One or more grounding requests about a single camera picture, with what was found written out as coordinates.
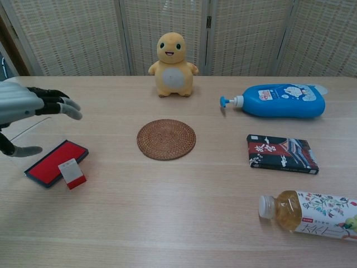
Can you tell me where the blue pump lotion bottle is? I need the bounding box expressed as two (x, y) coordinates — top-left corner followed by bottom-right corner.
(219, 83), (326, 119)

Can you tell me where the yellow plush dinosaur toy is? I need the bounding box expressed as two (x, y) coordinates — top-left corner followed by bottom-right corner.
(148, 32), (199, 98)

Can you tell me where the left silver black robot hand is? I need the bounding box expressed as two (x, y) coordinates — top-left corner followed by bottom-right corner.
(0, 77), (83, 157)

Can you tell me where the red ink pad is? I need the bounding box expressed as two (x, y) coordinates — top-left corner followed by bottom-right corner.
(24, 139), (89, 189)

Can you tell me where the dark illustrated book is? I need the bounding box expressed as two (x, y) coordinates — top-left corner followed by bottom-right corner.
(246, 134), (320, 175)

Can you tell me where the red white stamp block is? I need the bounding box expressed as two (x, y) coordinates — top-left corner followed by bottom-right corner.
(57, 158), (87, 190)

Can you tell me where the tea bottle with floral label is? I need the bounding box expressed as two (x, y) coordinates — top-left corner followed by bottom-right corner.
(258, 190), (357, 242)

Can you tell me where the woven folding screen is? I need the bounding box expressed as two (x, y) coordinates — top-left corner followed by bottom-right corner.
(0, 0), (357, 78)

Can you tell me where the round woven rattan coaster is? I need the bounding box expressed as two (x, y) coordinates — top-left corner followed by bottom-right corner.
(136, 118), (197, 161)

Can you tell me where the clear plastic lid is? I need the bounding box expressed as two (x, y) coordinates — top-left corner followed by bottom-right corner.
(5, 116), (67, 153)

